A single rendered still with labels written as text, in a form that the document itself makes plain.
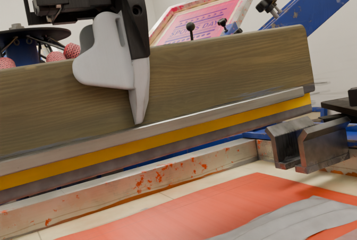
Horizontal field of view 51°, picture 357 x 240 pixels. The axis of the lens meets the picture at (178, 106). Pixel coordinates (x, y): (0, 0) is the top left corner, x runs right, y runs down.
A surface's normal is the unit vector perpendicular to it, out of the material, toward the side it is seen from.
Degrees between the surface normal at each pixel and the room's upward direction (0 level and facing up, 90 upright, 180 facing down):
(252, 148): 90
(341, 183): 0
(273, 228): 27
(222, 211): 0
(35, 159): 91
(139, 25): 104
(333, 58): 90
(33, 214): 90
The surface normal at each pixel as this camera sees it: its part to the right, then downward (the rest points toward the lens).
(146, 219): -0.18, -0.98
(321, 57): -0.88, 0.19
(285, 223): 0.03, -0.86
